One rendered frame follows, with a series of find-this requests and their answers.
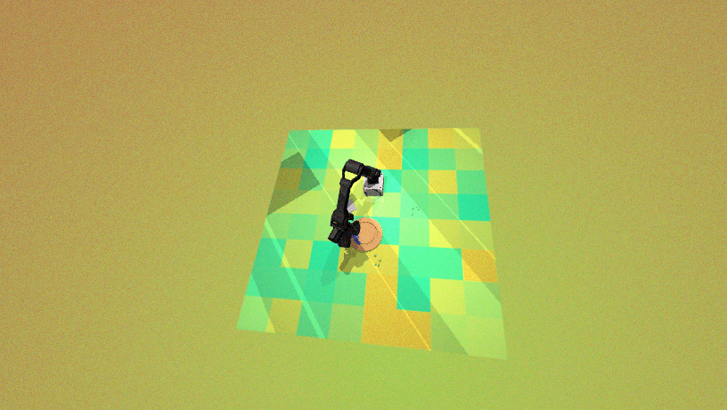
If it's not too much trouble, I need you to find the tan round bead board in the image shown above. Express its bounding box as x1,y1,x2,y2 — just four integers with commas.
350,217,382,251

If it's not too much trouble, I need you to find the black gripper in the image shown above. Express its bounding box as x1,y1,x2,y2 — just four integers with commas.
338,213,354,248

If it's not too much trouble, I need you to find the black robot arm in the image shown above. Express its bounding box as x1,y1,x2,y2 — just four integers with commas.
328,159,381,244

